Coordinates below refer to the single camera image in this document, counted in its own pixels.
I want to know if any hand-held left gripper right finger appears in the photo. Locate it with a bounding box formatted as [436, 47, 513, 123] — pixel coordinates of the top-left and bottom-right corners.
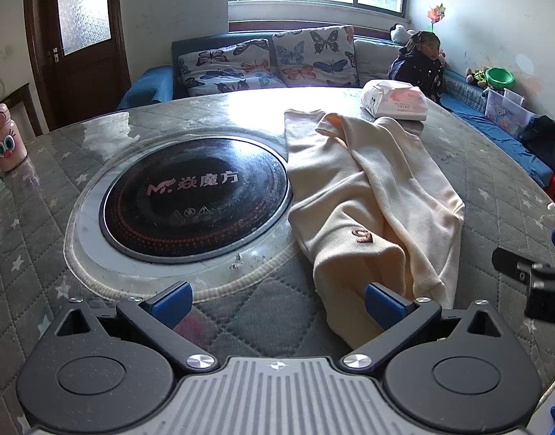
[340, 282, 505, 372]

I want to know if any wooden chair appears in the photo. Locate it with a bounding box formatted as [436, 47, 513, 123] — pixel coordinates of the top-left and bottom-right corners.
[0, 82, 45, 170]

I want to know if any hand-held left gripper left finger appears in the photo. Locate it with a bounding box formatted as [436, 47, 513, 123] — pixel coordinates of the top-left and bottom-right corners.
[55, 281, 218, 372]

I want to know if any square butterfly print cushion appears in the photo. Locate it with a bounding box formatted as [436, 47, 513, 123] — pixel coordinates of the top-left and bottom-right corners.
[272, 26, 360, 88]

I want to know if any black backpack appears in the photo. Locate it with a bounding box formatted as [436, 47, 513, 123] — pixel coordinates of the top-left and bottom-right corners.
[519, 115, 555, 170]

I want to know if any cream sweater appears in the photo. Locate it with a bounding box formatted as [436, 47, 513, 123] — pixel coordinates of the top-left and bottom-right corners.
[284, 109, 467, 349]

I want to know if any plain grey cushion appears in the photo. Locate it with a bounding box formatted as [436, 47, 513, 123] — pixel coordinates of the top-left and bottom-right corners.
[354, 38, 402, 86]

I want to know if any white pink tissue packet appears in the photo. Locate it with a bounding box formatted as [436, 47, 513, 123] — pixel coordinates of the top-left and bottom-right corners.
[360, 80, 429, 121]

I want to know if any green plush toy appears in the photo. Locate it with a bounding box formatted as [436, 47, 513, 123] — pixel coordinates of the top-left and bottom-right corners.
[465, 68, 489, 89]

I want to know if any wide butterfly print cushion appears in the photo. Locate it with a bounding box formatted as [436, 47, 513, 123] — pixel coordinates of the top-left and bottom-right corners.
[178, 38, 287, 98]

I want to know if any colourful pinwheel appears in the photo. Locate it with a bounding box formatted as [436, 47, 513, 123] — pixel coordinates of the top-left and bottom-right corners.
[426, 4, 447, 33]

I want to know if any clear plastic storage box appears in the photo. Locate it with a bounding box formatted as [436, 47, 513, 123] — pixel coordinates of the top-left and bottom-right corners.
[483, 88, 538, 139]

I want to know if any blue sofa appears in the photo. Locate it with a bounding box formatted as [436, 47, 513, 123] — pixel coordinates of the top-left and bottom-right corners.
[117, 32, 554, 189]

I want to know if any round black induction cooktop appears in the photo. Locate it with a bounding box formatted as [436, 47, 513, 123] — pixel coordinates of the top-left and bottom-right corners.
[99, 135, 291, 264]

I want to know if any dark wooden door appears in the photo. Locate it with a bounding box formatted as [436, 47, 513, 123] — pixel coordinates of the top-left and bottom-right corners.
[23, 0, 132, 132]

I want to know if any green plastic basin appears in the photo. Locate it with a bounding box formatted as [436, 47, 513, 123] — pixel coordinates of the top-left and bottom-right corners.
[483, 67, 516, 90]

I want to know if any pink cartoon bottle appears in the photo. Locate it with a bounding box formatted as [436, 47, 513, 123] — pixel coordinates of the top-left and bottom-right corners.
[0, 103, 28, 173]

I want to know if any panda plush toy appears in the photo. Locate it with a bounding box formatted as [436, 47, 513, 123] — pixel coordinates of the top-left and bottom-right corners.
[390, 24, 416, 46]

